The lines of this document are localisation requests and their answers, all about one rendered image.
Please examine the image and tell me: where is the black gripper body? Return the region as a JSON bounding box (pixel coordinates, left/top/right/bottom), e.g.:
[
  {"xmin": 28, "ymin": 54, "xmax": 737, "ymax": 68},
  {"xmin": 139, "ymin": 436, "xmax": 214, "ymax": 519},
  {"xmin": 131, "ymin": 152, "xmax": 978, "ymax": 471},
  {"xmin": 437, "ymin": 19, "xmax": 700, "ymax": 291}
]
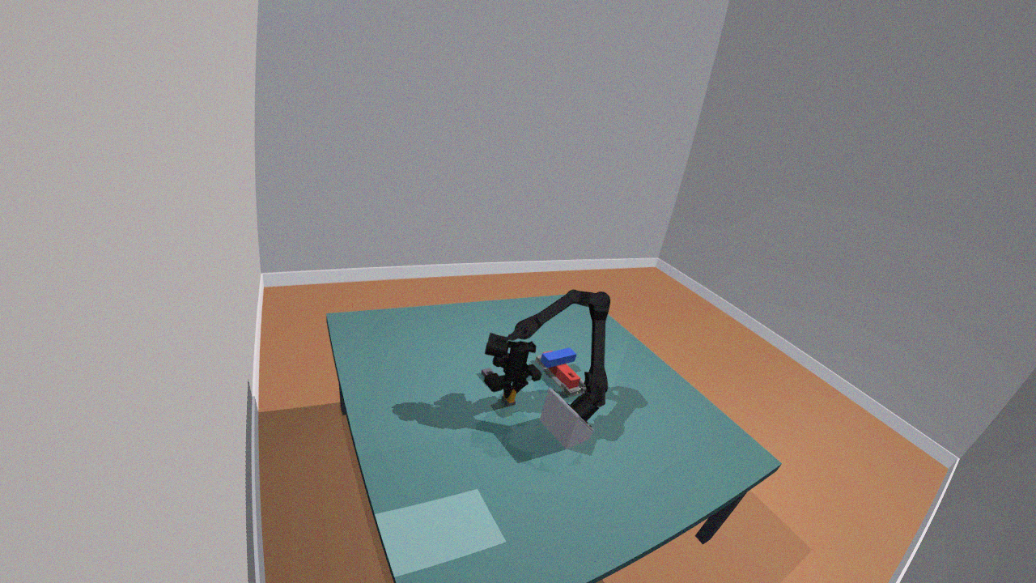
[{"xmin": 484, "ymin": 358, "xmax": 542, "ymax": 392}]

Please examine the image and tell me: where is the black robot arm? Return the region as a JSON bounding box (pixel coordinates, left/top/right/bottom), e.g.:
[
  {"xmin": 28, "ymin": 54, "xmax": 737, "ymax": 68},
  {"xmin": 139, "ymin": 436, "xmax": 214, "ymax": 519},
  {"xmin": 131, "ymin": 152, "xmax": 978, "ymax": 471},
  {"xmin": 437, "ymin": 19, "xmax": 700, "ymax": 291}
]
[{"xmin": 485, "ymin": 289, "xmax": 610, "ymax": 422}]

